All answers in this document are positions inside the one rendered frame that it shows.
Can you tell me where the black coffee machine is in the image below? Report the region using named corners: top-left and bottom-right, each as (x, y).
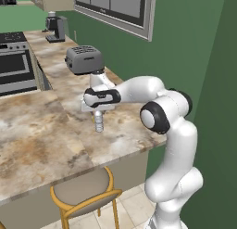
top-left (42, 11), bottom-right (67, 44)

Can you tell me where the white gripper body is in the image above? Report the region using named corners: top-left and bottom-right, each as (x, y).
top-left (81, 97), bottom-right (118, 113)

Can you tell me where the beige wall cupboard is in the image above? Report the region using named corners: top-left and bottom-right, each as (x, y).
top-left (30, 0), bottom-right (75, 12)

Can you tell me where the clear plastic water bottle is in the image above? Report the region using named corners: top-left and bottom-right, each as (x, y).
top-left (94, 109), bottom-right (105, 134)

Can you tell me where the stainless steel oven range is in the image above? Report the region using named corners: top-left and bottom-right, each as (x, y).
top-left (0, 31), bottom-right (39, 97)

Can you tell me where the grey toaster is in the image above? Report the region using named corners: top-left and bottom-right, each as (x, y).
top-left (64, 45), bottom-right (106, 75)

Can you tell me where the grey framed window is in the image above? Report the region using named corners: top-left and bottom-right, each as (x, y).
top-left (72, 0), bottom-right (157, 43)

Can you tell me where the yellow stool with grey seat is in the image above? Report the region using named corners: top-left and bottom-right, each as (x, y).
top-left (49, 166), bottom-right (123, 229)

